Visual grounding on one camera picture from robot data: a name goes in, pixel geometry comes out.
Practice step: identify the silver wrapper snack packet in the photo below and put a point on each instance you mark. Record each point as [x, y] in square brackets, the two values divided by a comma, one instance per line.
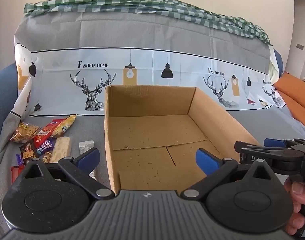
[85, 146]

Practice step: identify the grey deer print sofa cover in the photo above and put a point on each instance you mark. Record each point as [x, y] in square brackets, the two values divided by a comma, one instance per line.
[142, 35]

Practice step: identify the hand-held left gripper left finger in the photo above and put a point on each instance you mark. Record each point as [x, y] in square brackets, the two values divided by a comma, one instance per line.
[88, 158]

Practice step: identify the small purple packet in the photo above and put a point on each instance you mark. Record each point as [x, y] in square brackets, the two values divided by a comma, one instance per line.
[20, 159]

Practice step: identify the person's right hand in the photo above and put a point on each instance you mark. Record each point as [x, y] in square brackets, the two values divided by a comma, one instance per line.
[298, 192]

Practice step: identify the large red snack packet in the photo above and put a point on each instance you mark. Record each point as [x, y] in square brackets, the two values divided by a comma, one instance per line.
[47, 131]

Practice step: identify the small mixed nut packet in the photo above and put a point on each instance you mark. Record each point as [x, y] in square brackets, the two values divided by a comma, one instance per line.
[46, 158]

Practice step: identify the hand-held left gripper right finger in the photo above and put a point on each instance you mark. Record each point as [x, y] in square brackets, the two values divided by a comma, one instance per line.
[207, 161]

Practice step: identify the wall switch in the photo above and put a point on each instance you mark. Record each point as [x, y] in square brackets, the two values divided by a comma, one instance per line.
[300, 46]

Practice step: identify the green checked cloth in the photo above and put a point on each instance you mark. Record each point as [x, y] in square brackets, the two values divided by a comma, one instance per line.
[142, 5]

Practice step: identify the yellow noodle snack packet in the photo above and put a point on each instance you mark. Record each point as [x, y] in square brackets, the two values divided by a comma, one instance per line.
[66, 125]

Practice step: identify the brown cardboard box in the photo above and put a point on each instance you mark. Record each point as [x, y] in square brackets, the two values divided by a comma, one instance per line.
[147, 130]

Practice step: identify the dark brown snack packet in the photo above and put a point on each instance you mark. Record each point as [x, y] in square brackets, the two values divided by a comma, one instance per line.
[28, 150]

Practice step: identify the yellow cracker bag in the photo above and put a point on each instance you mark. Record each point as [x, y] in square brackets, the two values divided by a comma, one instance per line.
[23, 132]

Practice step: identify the orange cushion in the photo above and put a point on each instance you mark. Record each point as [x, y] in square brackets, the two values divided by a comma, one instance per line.
[295, 85]
[300, 112]

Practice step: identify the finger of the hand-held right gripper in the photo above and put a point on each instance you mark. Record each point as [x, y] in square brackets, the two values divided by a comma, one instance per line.
[252, 151]
[273, 142]

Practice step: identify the pale yellow cloth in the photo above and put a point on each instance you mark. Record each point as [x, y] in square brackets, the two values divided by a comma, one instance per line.
[272, 70]

